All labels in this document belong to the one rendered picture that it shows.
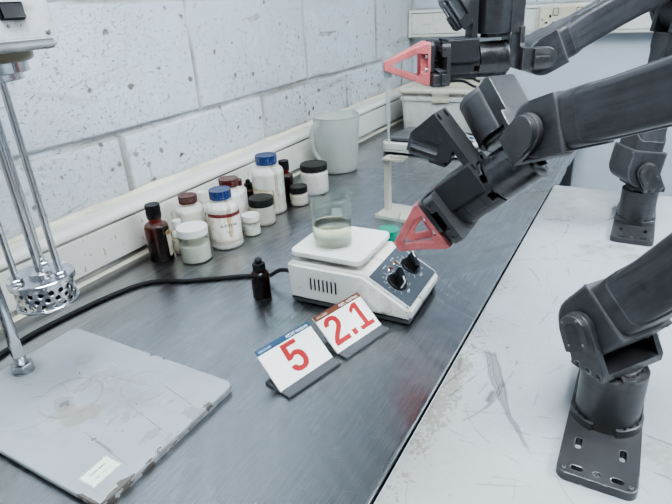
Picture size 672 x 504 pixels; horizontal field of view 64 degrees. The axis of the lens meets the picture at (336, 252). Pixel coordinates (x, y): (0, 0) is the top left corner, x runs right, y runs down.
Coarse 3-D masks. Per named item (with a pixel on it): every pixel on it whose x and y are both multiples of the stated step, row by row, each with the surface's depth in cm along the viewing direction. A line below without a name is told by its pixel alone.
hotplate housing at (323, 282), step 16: (384, 256) 82; (304, 272) 81; (320, 272) 80; (336, 272) 79; (352, 272) 78; (368, 272) 78; (304, 288) 82; (320, 288) 81; (336, 288) 80; (352, 288) 78; (368, 288) 77; (432, 288) 85; (320, 304) 83; (368, 304) 78; (384, 304) 77; (400, 304) 76; (416, 304) 77; (400, 320) 77
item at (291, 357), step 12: (300, 336) 70; (312, 336) 71; (276, 348) 67; (288, 348) 68; (300, 348) 69; (312, 348) 70; (324, 348) 70; (264, 360) 66; (276, 360) 67; (288, 360) 67; (300, 360) 68; (312, 360) 69; (276, 372) 66; (288, 372) 66; (300, 372) 67
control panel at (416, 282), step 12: (396, 252) 84; (384, 264) 81; (420, 264) 85; (372, 276) 77; (384, 276) 78; (408, 276) 81; (420, 276) 82; (384, 288) 76; (408, 288) 79; (420, 288) 80; (408, 300) 77
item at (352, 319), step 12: (360, 300) 77; (336, 312) 74; (348, 312) 75; (360, 312) 76; (324, 324) 72; (336, 324) 73; (348, 324) 74; (360, 324) 75; (372, 324) 76; (336, 336) 72; (348, 336) 73
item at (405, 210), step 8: (384, 160) 111; (392, 160) 110; (400, 160) 109; (384, 168) 113; (384, 176) 114; (384, 184) 115; (384, 192) 115; (384, 200) 116; (384, 208) 118; (392, 208) 118; (400, 208) 117; (408, 208) 117; (376, 216) 115; (400, 216) 113
